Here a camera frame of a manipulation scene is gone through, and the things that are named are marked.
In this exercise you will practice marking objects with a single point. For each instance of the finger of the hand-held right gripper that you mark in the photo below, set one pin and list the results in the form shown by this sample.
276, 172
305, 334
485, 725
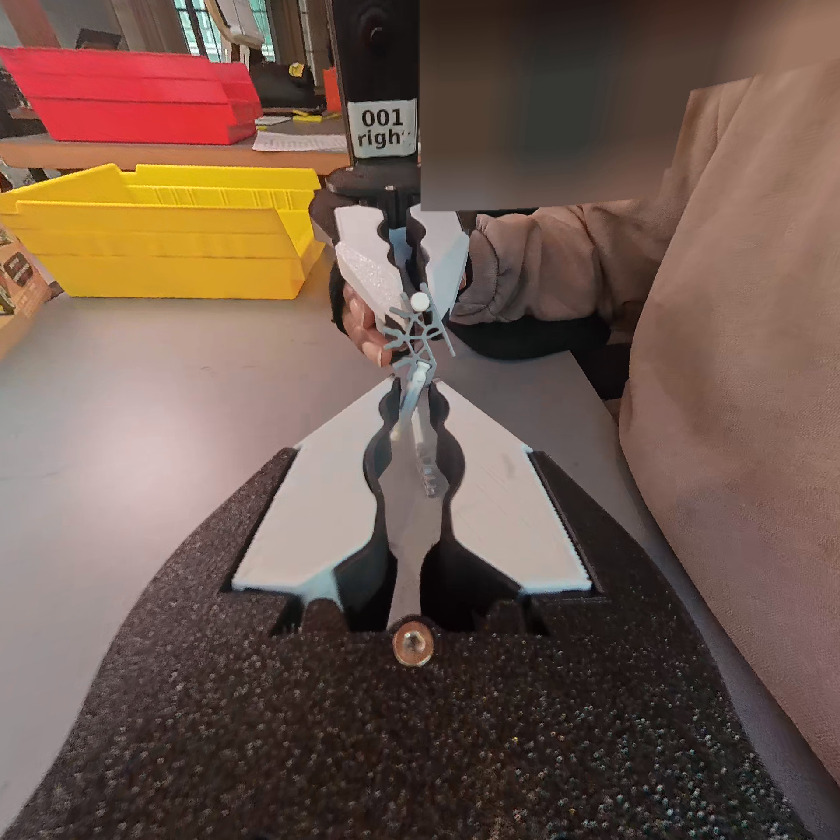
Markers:
364, 262
449, 256

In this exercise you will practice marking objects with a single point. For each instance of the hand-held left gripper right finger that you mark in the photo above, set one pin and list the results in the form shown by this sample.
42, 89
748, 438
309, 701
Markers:
512, 518

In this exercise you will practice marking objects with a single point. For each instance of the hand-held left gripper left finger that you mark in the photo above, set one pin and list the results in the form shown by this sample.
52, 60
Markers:
308, 518

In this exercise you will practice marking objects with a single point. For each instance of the short white toy rod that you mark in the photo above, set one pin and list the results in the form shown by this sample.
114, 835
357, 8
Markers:
421, 443
420, 302
408, 400

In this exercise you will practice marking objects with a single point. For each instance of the person's right forearm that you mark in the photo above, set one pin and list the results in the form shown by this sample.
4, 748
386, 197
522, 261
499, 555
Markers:
558, 262

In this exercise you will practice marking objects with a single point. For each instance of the person's right hand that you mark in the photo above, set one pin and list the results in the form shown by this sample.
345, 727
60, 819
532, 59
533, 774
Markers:
364, 328

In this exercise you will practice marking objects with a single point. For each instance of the orange plastic bin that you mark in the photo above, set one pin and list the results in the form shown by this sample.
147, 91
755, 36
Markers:
331, 88

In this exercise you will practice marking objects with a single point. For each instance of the black bag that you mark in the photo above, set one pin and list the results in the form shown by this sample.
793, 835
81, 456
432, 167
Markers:
282, 85

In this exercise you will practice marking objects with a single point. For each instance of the white paper sheet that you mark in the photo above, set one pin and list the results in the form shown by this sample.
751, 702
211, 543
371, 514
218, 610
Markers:
295, 141

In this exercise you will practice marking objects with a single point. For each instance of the poster on stand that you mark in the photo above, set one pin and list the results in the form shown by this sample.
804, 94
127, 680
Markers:
236, 19

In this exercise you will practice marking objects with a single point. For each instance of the paned window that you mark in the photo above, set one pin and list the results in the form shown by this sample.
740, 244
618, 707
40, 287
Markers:
190, 29

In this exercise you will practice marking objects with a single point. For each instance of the yellow plastic bin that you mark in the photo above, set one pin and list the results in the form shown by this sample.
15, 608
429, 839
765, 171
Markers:
164, 262

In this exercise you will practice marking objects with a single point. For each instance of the person's beige sweater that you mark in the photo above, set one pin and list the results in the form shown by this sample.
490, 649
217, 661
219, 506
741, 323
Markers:
735, 394

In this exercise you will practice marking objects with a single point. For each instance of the red plastic bin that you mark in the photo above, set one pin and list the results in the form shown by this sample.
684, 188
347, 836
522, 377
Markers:
131, 98

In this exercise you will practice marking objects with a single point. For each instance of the toy set cardboard box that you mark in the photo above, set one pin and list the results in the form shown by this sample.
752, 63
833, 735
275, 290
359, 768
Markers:
19, 308

